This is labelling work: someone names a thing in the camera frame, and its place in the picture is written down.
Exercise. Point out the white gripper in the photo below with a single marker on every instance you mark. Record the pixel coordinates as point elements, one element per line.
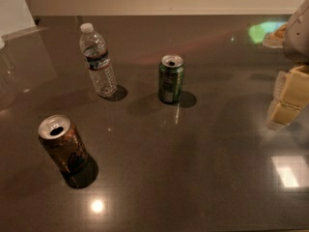
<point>297,36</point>

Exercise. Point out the green soda can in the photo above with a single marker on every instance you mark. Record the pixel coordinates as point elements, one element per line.
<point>170,81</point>

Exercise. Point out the orange soda can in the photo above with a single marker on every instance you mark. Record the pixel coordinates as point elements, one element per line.
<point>59,136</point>

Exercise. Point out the clear plastic water bottle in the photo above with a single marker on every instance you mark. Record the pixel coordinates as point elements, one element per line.
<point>95,53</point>

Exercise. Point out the clear container at left edge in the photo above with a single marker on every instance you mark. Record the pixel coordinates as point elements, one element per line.
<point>7,92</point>

